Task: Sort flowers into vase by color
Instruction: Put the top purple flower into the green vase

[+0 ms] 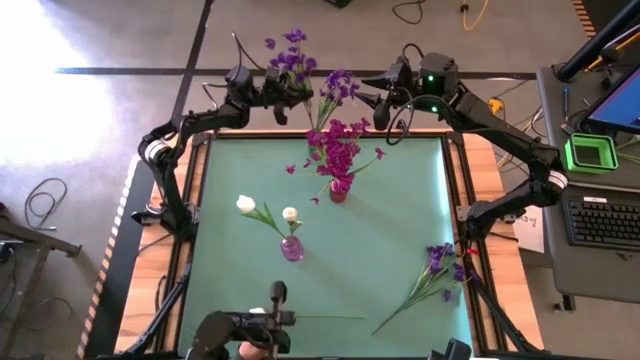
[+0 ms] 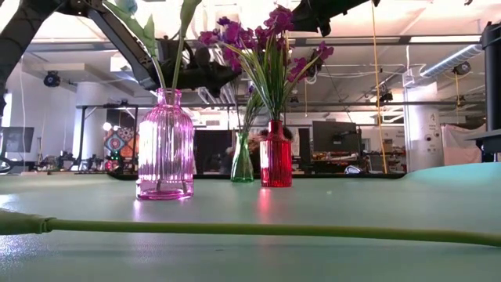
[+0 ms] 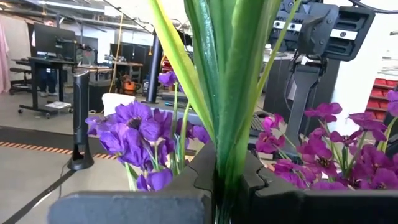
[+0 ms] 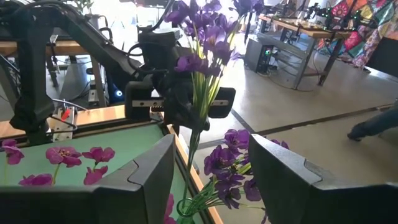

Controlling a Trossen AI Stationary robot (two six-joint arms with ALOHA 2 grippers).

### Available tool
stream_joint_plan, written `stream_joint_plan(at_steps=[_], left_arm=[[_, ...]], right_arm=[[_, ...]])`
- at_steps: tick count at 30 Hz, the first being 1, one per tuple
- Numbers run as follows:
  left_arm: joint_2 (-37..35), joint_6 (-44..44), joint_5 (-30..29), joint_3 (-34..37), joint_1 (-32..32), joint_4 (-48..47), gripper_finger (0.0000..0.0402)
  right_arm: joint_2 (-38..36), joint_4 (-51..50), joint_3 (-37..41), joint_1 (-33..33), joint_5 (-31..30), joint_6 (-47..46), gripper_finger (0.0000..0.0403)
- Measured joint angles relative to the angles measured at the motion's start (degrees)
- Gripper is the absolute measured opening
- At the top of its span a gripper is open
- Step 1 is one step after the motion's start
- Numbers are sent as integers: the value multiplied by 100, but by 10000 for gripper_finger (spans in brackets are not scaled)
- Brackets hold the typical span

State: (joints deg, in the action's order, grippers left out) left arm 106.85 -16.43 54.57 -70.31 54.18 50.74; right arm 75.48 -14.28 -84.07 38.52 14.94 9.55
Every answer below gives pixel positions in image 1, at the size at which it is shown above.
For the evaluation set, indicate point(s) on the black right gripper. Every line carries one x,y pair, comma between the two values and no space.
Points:
406,85

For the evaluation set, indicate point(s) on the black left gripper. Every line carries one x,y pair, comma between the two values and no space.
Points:
270,92

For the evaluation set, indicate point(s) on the purple artificial flower bunch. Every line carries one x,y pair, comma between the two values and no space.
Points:
340,82
440,255
295,62

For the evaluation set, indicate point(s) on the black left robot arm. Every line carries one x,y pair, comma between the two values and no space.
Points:
165,190

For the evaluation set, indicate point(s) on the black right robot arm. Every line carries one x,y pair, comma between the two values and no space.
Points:
500,127

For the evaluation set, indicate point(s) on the red ribbed glass vase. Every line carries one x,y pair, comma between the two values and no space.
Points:
338,196

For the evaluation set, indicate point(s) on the pink ribbed glass vase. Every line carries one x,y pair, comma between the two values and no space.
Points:
292,249

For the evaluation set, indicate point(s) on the teal table mat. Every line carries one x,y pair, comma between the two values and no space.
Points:
350,280

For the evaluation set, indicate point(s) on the blue pen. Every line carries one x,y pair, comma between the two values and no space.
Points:
566,102

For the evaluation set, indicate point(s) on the green plastic bin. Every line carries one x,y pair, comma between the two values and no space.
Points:
572,160

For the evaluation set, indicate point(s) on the white paper sheet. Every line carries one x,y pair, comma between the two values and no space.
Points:
530,235

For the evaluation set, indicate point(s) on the black monitor pole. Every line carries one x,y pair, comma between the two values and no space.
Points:
590,50

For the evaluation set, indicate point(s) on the black floor mat striped edge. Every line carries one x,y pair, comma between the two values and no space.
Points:
585,17
112,300

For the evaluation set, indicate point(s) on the computer monitor blue screen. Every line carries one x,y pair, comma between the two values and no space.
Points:
622,105

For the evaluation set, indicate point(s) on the person's hand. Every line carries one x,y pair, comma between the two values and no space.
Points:
252,351

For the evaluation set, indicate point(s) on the black keyboard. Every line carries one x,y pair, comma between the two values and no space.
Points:
605,225

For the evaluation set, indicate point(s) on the grey computer desk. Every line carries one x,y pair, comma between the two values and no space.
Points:
590,280

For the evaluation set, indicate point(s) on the grey metal stand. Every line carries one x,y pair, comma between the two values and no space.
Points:
45,241

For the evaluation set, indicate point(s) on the black aluminium frame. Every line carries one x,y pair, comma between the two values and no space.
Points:
452,136

